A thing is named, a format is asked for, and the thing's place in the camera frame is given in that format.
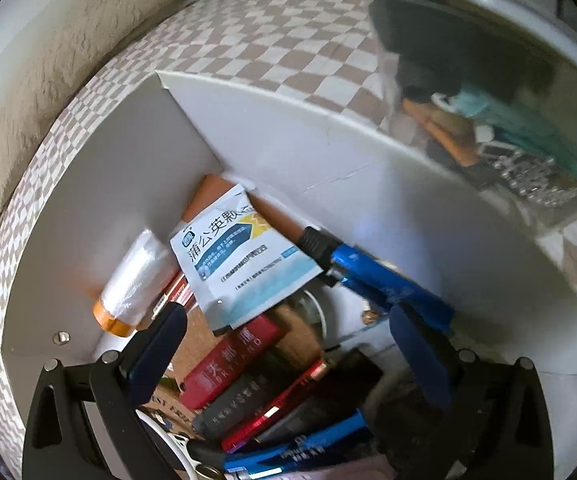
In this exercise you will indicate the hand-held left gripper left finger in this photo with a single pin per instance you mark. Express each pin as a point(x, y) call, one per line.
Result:
point(161, 345)

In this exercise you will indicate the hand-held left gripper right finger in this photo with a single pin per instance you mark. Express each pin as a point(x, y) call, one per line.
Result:
point(413, 350)

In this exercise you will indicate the blue tube with black cap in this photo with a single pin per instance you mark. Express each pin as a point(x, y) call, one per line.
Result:
point(378, 275)

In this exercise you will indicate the blue white sachet packet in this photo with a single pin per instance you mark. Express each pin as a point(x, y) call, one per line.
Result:
point(238, 270)

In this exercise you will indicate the white cardboard box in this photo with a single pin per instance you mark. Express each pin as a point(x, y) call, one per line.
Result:
point(418, 200)

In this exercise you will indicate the clear plastic container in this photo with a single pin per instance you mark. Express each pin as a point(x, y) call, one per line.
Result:
point(468, 35)

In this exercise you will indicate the small red box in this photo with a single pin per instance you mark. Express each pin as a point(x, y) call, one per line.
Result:
point(176, 292)

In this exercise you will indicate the large red box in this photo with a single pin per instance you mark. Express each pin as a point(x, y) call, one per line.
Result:
point(228, 360)

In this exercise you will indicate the plastic film roll orange tape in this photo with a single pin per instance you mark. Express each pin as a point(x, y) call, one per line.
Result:
point(133, 280)

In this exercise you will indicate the dark grey box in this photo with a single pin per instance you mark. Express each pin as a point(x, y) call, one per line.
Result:
point(248, 395)

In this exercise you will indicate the slim red box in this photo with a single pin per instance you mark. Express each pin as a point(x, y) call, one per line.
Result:
point(278, 405)

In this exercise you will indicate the slim blue box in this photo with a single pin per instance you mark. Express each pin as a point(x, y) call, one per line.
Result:
point(308, 445)

